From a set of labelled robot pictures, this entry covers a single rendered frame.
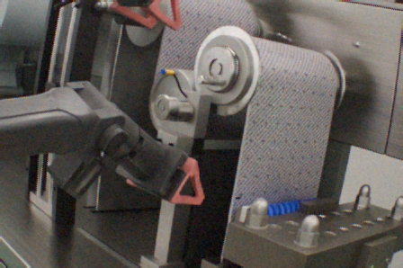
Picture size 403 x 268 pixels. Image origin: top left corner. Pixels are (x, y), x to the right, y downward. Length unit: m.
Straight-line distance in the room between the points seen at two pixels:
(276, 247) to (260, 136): 0.21
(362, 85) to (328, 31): 0.15
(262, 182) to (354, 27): 0.40
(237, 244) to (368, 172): 3.01
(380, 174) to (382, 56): 2.69
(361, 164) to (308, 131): 2.84
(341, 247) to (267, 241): 0.12
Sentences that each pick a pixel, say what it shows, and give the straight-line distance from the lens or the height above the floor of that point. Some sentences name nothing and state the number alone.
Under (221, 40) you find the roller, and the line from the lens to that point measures 0.95.
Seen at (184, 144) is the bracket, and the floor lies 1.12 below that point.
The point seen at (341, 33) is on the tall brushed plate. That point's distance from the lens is 1.21.
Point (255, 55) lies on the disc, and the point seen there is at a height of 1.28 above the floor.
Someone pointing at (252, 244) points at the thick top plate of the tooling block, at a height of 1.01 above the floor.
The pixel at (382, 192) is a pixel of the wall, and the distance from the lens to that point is 3.79.
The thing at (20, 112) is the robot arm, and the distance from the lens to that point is 0.57.
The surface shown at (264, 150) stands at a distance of 0.96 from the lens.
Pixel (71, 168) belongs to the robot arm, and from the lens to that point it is 0.72.
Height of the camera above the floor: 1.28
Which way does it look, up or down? 9 degrees down
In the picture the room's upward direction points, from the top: 9 degrees clockwise
